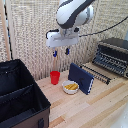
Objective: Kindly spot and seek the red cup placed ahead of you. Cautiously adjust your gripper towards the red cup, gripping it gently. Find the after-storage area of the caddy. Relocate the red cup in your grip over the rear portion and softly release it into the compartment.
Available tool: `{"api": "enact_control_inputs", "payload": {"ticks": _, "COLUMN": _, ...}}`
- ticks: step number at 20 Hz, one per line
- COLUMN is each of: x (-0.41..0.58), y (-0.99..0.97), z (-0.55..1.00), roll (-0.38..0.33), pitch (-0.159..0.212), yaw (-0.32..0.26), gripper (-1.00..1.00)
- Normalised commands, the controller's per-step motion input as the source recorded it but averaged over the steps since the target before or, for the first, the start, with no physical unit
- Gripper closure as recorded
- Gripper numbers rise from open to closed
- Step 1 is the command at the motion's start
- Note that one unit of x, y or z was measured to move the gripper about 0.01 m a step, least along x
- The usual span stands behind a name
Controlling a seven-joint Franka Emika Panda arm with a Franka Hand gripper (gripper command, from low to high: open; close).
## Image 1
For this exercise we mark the black fabric storage box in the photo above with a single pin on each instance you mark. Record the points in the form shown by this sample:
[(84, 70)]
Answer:
[(20, 96)]

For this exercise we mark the yellow food pieces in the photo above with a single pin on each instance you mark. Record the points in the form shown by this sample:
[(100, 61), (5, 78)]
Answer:
[(71, 87)]

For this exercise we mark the wooden frame post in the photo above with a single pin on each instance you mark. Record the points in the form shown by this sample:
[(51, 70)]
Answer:
[(4, 30)]

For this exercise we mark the black toaster oven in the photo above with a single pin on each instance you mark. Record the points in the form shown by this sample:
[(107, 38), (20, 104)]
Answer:
[(111, 56)]

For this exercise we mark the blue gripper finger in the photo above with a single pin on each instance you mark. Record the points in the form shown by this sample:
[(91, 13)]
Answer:
[(54, 53), (67, 51)]

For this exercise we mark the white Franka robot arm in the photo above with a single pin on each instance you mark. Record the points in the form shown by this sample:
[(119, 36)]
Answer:
[(74, 12)]

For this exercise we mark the red plastic cup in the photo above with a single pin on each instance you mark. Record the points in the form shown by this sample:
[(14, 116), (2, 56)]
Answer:
[(54, 77)]

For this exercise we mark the dark blue book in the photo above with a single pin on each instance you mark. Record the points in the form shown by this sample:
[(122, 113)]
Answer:
[(80, 77)]

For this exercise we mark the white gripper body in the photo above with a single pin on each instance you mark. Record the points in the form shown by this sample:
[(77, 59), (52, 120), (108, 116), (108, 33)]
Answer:
[(61, 38)]

